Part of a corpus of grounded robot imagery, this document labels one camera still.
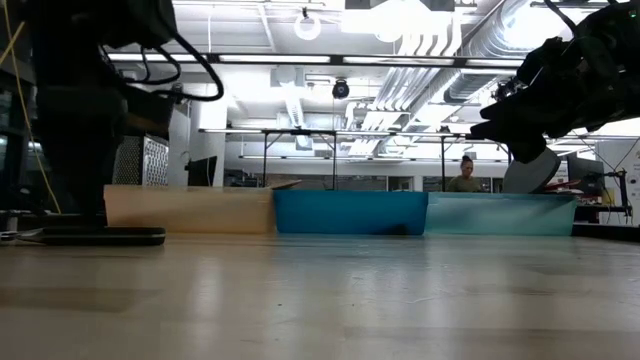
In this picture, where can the orange plastic bin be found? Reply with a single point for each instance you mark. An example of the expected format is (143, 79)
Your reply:
(190, 210)

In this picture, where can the black frame workstation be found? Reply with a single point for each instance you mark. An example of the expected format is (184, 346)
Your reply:
(443, 165)
(265, 160)

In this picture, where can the person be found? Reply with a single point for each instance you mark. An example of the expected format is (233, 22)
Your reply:
(465, 182)

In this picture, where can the wooden spork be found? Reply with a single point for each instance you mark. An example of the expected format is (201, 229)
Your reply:
(287, 184)

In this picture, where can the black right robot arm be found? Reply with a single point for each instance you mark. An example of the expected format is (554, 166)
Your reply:
(627, 55)

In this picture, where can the teal plastic bin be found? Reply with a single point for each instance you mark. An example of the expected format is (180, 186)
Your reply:
(500, 215)

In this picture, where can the long LED light bar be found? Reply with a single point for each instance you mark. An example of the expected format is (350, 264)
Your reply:
(275, 58)

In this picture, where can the black computer monitor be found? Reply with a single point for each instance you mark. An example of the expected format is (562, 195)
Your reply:
(585, 175)
(205, 172)

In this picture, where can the black ceiling-hung camera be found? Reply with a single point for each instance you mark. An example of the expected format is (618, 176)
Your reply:
(505, 90)
(177, 92)
(341, 89)

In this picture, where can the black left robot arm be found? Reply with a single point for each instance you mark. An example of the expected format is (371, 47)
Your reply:
(100, 20)

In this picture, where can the blue plastic bin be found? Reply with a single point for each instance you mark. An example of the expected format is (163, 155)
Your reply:
(350, 212)

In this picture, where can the silver spiral air duct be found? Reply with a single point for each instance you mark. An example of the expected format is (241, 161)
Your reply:
(500, 35)

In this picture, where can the metal box grater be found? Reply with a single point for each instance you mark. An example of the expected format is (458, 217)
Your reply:
(147, 162)

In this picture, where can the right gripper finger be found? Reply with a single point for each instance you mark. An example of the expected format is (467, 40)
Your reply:
(515, 140)
(502, 112)

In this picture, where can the small white container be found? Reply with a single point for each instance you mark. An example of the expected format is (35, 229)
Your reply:
(11, 220)

